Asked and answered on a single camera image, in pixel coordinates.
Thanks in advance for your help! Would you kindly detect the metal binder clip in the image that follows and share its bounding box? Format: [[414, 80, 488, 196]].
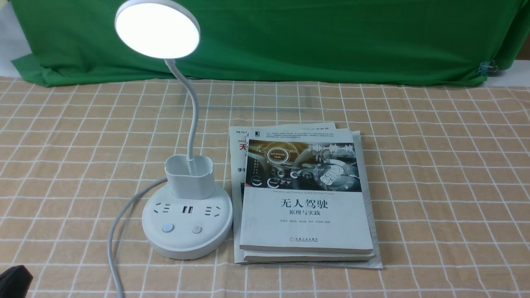
[[477, 60, 499, 76]]

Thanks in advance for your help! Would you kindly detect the white desk lamp with sockets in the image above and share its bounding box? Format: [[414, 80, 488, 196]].
[[114, 0, 233, 260]]

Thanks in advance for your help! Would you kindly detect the white lamp power cable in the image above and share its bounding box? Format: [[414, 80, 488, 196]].
[[107, 178, 168, 298]]

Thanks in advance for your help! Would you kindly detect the self-driving textbook on top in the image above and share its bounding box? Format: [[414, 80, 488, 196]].
[[240, 127, 373, 253]]

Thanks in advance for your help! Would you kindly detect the green backdrop cloth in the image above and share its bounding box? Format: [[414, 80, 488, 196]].
[[11, 0, 529, 87]]

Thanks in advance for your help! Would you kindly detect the beige checkered tablecloth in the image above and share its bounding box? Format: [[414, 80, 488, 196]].
[[0, 77, 530, 298]]

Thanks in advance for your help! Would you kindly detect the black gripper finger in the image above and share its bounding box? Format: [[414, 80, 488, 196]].
[[0, 265, 34, 298]]

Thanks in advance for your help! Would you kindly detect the bottom book with red title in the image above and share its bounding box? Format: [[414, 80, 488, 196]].
[[229, 126, 383, 270]]

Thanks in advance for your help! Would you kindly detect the middle book in stack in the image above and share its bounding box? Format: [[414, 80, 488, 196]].
[[243, 250, 378, 262]]

